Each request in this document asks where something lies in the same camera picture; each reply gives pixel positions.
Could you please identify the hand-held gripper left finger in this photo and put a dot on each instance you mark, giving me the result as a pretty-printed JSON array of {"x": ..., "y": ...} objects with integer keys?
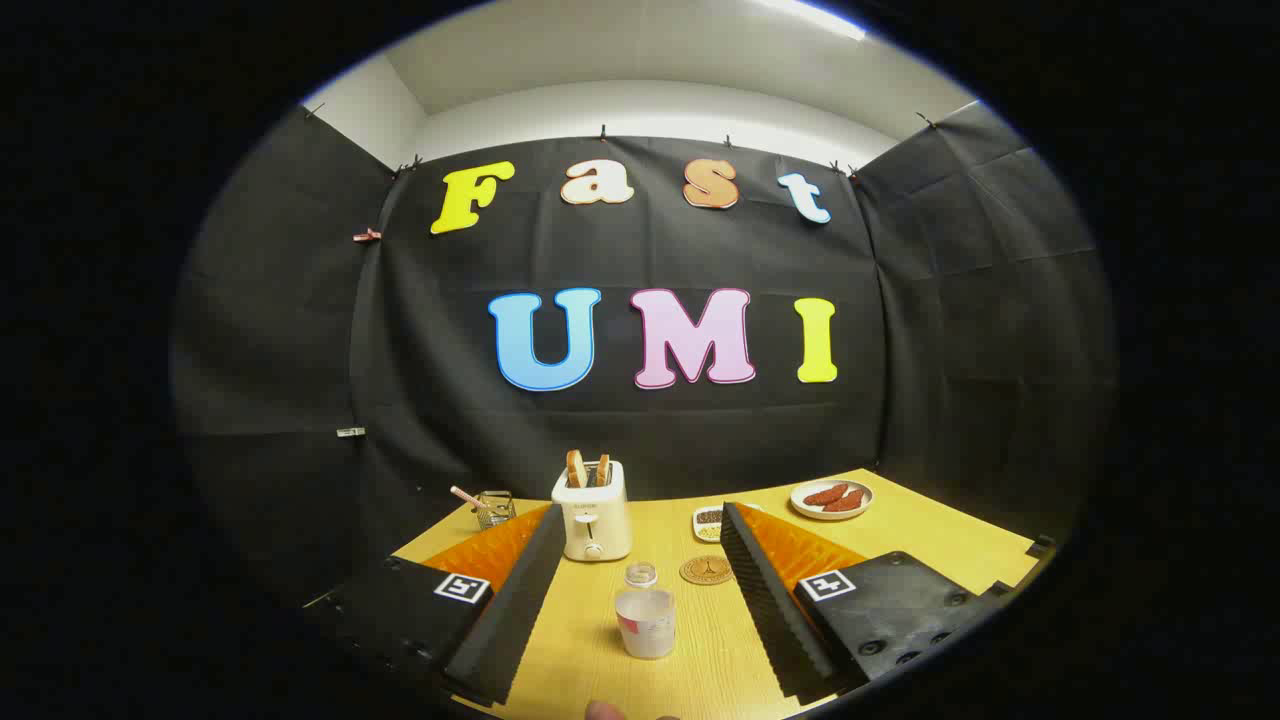
[{"x": 520, "y": 620}]

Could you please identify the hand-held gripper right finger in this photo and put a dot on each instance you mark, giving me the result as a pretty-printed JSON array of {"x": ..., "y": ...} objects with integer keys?
[{"x": 770, "y": 610}]

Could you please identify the round brown coaster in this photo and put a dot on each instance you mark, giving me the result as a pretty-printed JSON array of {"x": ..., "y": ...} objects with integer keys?
[{"x": 706, "y": 570}]

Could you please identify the clear juice bottle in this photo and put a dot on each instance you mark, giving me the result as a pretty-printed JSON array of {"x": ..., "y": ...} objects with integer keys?
[{"x": 645, "y": 620}]

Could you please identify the white divided bean dish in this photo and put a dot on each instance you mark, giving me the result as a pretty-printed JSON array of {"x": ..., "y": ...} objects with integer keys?
[{"x": 708, "y": 522}]

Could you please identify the white round plate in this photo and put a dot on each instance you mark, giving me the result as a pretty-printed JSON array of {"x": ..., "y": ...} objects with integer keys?
[{"x": 832, "y": 514}]

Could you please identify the white toaster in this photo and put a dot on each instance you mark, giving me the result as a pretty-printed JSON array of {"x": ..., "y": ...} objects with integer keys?
[{"x": 592, "y": 525}]

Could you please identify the red meat piece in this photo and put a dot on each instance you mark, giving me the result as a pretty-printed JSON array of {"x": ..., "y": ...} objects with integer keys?
[
  {"x": 846, "y": 502},
  {"x": 824, "y": 495}
]

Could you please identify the pink striped straw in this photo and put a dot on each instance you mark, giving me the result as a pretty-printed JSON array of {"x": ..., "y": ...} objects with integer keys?
[{"x": 466, "y": 496}]

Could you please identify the wooden table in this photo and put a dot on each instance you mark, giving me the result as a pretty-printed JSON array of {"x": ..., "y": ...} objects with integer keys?
[{"x": 900, "y": 530}]

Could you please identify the bread slice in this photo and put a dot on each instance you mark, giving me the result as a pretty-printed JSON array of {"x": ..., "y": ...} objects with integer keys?
[
  {"x": 603, "y": 472},
  {"x": 576, "y": 470}
]

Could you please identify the small black clamp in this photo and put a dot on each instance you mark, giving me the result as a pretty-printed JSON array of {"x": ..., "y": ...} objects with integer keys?
[{"x": 1040, "y": 547}]

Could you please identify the black backdrop cloth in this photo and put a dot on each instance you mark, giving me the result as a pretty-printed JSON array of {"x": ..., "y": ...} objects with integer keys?
[{"x": 650, "y": 250}]

